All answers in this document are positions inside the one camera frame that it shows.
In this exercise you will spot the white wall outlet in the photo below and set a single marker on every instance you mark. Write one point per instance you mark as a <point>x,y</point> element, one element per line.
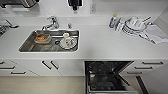
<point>93,7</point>

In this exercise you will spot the black wall soap dispenser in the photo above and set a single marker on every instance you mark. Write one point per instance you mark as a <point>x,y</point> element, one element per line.
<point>74,3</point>

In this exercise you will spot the small sink soap pump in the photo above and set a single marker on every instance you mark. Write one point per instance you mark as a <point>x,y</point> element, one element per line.
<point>69,25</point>

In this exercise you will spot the white three drawer unit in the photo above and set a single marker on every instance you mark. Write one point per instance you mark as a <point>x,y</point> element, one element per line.
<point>13,68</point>
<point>150,66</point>

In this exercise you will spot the grey utensil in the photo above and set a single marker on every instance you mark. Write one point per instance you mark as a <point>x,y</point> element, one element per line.
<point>146,20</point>

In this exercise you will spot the white mug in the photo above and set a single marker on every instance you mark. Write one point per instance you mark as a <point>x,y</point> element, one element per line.
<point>68,41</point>

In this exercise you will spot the stack of white plates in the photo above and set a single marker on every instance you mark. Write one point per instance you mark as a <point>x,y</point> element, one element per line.
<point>133,28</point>

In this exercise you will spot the small white jar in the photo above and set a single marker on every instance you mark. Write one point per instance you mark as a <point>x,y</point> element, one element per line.
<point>120,26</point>

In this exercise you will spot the stainless steel dishwasher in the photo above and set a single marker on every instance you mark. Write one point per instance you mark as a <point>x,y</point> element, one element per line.
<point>106,83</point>

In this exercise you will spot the container with brown food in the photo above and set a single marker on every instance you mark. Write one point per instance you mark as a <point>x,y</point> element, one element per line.
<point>42,38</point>

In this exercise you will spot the chrome faucet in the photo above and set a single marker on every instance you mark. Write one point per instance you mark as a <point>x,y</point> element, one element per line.
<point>51,23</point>

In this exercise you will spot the white double door base cabinet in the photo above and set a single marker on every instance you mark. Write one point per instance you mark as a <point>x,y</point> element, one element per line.
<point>66,66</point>

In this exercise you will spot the stainless steel sink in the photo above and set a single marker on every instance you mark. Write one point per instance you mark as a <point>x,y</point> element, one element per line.
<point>26,45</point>

